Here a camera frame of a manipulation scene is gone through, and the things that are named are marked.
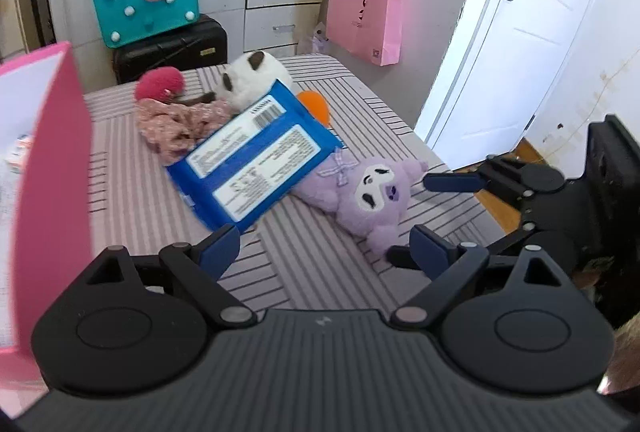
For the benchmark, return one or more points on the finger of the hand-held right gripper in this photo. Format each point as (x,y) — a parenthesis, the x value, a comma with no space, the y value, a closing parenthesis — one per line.
(450,182)
(400,257)

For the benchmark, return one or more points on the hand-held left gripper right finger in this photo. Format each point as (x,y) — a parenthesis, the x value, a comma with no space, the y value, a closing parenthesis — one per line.
(429,247)

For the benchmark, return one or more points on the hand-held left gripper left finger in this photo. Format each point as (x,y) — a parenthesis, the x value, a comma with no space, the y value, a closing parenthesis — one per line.
(225,246)

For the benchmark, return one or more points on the purple plush toy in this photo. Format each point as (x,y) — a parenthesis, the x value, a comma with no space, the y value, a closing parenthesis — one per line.
(370,212)

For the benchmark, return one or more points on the blue wet wipes pack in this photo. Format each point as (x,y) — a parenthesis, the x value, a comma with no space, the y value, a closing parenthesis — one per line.
(255,162)

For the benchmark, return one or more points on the pink floral cloth scrunchie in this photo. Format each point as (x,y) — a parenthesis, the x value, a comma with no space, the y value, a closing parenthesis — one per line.
(170,127)

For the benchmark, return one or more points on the orange teardrop sponge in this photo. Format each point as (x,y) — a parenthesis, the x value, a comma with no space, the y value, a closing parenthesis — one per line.
(316,108)

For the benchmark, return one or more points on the white panda plush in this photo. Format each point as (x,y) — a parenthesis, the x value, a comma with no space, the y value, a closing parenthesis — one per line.
(250,82)

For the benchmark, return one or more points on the red knitted plush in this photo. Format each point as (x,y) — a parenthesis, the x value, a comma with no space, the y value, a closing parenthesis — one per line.
(160,84)

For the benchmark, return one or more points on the pink storage box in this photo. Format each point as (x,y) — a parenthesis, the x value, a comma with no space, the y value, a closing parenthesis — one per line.
(50,162)

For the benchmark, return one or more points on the white door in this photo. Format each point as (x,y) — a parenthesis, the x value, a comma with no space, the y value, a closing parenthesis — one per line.
(525,62)

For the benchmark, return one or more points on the pink paper bag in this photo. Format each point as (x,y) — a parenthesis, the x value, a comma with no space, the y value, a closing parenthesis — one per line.
(362,17)

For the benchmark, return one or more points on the black suitcase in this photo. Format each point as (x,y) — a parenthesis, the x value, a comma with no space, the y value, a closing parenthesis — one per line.
(170,54)

